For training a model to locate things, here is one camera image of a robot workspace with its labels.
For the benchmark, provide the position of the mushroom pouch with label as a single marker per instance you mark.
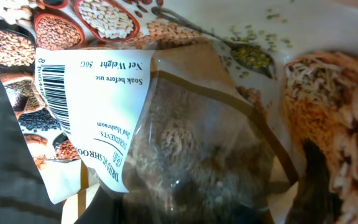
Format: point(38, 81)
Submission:
point(182, 111)

